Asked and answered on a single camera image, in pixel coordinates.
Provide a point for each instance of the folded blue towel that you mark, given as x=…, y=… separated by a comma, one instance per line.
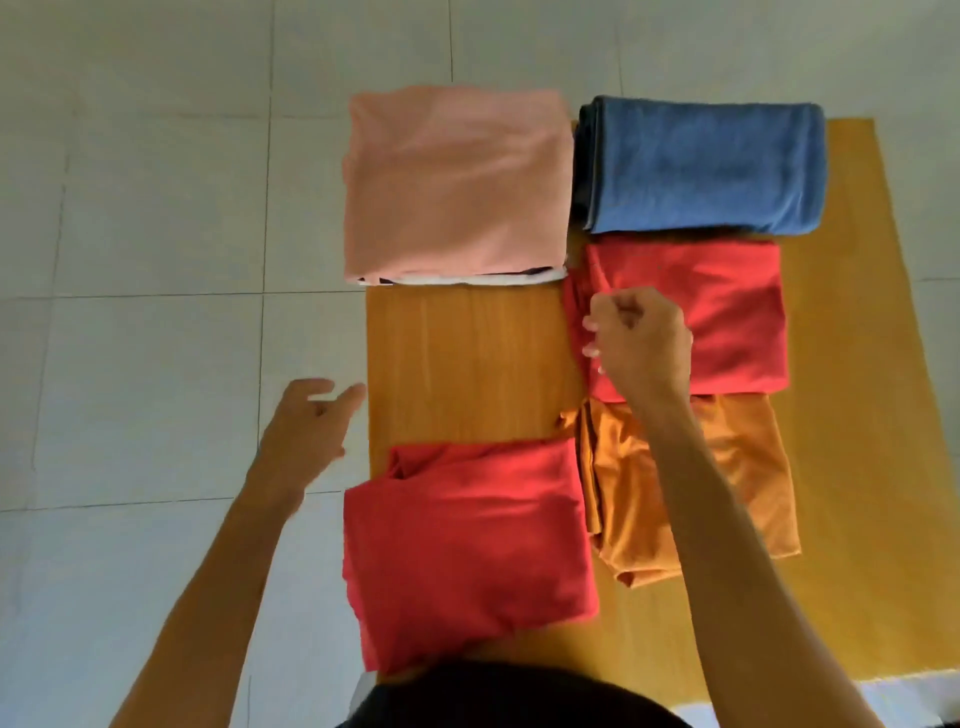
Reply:
x=705, y=165

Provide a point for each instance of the folded red cloth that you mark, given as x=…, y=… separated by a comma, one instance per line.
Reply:
x=465, y=547
x=731, y=315

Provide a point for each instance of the person's right hand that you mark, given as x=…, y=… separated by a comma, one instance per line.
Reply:
x=649, y=349

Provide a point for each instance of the white cloth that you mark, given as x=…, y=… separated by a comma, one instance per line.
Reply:
x=911, y=701

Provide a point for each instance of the folded pink cloth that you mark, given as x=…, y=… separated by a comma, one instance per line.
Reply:
x=457, y=184

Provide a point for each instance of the person's right forearm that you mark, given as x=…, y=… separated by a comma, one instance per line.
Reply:
x=742, y=585

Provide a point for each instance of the person's left thumb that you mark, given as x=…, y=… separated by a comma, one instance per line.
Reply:
x=346, y=403

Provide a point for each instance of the folded white garment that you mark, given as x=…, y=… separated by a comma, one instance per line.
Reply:
x=465, y=278

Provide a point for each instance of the person's right fingers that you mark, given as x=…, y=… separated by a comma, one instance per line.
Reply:
x=611, y=326

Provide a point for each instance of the person's left hand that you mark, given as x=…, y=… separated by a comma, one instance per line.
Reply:
x=296, y=442

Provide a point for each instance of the person's black clothing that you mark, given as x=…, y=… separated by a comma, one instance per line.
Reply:
x=517, y=701

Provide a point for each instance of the folded orange garment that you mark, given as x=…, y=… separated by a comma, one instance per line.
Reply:
x=750, y=480

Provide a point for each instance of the person's left forearm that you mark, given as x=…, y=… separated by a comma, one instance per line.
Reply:
x=202, y=615

